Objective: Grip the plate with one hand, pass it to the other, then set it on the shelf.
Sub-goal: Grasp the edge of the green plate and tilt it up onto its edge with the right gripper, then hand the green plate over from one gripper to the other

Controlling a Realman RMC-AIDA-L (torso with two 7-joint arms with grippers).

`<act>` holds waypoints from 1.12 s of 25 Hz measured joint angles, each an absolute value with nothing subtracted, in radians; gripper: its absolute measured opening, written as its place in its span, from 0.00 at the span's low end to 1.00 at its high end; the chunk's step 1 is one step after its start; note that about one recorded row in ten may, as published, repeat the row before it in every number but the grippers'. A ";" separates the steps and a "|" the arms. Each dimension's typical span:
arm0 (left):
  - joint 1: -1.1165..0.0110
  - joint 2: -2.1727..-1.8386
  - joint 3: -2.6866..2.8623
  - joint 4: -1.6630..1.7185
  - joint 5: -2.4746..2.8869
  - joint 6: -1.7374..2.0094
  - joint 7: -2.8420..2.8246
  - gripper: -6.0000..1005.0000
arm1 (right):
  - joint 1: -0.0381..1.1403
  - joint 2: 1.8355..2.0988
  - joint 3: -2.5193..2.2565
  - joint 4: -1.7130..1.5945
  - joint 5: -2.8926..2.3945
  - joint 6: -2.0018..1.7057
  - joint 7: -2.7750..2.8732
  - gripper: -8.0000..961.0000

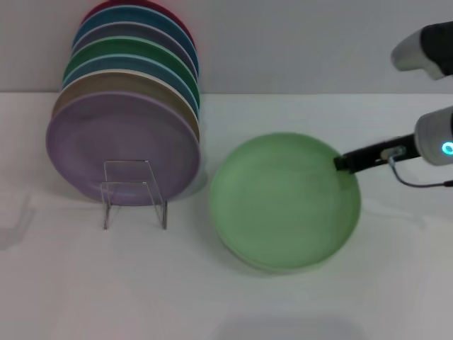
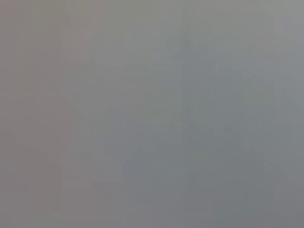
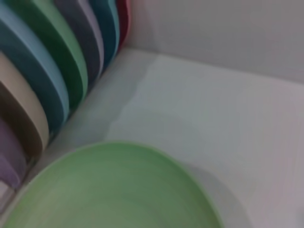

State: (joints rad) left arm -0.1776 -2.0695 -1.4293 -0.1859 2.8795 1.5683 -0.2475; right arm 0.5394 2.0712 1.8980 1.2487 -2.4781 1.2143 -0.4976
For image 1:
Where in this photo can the lilac plate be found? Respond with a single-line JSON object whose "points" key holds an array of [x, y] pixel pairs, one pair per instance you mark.
{"points": [[117, 134]]}

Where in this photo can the grey purple plate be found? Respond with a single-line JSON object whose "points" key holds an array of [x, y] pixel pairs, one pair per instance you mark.
{"points": [[141, 30]]}

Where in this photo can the dark green plate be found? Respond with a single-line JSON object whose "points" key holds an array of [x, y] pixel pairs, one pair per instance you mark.
{"points": [[134, 46]]}

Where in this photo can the clear acrylic plate rack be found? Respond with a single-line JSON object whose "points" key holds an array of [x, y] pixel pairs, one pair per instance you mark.
{"points": [[155, 198]]}

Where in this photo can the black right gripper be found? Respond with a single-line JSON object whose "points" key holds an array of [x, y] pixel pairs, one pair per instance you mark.
{"points": [[403, 147]]}

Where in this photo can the light green plate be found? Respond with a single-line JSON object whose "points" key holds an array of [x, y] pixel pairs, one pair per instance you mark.
{"points": [[283, 205]]}

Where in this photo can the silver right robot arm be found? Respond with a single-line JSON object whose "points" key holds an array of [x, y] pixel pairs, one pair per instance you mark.
{"points": [[433, 131]]}

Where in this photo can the light blue plate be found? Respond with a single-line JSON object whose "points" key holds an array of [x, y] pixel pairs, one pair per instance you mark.
{"points": [[124, 63]]}

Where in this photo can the beige plate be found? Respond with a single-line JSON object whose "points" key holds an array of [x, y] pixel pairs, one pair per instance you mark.
{"points": [[106, 83]]}

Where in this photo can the red plate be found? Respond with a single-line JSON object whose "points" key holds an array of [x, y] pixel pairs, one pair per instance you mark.
{"points": [[91, 10]]}

